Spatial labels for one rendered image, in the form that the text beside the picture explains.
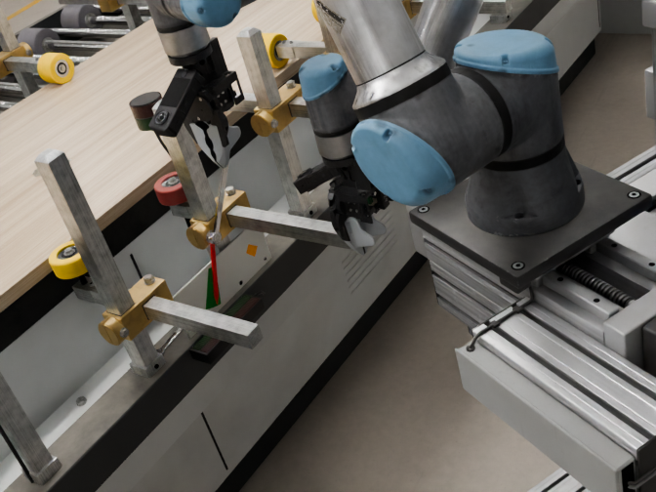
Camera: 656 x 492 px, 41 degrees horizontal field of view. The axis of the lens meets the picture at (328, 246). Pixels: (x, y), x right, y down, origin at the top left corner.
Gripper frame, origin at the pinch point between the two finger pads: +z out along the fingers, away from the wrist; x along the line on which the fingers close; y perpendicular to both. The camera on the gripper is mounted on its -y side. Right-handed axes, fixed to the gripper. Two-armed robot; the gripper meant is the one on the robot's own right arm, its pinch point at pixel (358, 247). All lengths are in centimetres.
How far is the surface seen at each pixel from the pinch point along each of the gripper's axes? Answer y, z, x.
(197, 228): -30.0, -4.2, -8.2
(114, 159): -65, -7, 5
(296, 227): -11.8, -3.1, -1.6
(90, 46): -153, 2, 73
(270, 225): -17.9, -2.4, -1.6
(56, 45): -171, 2, 73
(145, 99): -35.4, -28.7, -4.2
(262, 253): -28.6, 9.9, 3.7
